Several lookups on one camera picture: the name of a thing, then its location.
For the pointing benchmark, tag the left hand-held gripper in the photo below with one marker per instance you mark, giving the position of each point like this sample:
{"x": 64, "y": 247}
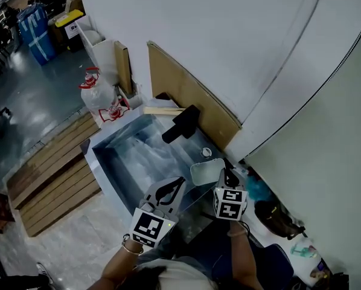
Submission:
{"x": 147, "y": 226}

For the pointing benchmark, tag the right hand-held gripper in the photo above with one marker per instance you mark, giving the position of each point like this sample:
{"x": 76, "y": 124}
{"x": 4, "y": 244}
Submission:
{"x": 228, "y": 205}

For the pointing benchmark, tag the white rectangular tray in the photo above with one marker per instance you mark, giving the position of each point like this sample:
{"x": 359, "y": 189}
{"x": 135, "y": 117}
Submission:
{"x": 206, "y": 171}

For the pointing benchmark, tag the person's left forearm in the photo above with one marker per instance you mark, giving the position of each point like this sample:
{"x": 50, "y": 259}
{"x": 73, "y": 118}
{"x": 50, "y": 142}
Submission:
{"x": 120, "y": 267}

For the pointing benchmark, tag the person's right forearm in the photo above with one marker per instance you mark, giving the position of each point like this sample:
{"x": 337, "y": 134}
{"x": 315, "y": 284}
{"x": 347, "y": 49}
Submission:
{"x": 244, "y": 258}

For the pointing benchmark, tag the teal plastic bag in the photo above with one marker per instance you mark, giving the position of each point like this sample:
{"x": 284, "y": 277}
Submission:
{"x": 257, "y": 189}

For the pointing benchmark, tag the chrome sink knob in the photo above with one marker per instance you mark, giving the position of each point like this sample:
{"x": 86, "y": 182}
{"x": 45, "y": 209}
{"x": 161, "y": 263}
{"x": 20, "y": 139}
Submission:
{"x": 206, "y": 152}

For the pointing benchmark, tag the metal sink basin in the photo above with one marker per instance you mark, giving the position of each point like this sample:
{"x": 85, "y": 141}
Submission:
{"x": 144, "y": 162}

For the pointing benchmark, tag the thin wrist band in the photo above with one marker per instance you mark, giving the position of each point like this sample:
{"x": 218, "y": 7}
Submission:
{"x": 238, "y": 234}

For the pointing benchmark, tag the person's jeans legs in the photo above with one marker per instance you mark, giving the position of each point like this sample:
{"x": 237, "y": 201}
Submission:
{"x": 161, "y": 249}

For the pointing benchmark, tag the black backpack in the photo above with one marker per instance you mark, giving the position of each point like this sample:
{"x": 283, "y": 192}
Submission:
{"x": 274, "y": 219}

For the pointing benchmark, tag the black faucet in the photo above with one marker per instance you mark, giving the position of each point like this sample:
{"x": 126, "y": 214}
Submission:
{"x": 183, "y": 122}

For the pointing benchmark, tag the person's white shirt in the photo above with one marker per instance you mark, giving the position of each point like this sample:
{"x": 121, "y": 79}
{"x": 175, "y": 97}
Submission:
{"x": 180, "y": 278}

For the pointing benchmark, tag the navy blue chair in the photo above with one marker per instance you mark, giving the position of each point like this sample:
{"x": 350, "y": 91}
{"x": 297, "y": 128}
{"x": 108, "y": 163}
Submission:
{"x": 274, "y": 267}

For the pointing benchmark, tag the green plastic bottle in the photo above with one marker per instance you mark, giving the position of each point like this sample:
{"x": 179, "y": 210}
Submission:
{"x": 302, "y": 250}

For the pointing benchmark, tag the large cardboard panel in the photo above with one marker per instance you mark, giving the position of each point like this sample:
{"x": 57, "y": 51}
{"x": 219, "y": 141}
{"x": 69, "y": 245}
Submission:
{"x": 180, "y": 83}

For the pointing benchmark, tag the white low bench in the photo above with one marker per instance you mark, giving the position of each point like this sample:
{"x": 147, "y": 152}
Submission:
{"x": 301, "y": 266}

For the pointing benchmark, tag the wooden slatted step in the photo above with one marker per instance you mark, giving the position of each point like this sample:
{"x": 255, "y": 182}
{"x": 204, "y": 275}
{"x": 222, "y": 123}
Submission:
{"x": 53, "y": 174}

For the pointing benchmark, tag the narrow cardboard panel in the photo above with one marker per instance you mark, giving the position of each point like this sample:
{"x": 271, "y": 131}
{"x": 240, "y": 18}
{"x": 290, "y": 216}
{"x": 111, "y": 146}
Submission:
{"x": 123, "y": 65}

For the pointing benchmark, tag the white board panel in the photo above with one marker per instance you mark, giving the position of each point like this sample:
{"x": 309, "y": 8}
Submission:
{"x": 103, "y": 59}

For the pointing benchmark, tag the black bin yellow lid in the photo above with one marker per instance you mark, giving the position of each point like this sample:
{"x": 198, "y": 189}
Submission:
{"x": 70, "y": 29}

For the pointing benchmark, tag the blue wrapped bin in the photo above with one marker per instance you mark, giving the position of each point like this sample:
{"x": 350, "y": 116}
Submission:
{"x": 37, "y": 35}

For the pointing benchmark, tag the brown cardboard box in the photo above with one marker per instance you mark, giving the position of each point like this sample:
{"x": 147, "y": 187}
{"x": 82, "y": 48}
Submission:
{"x": 75, "y": 3}

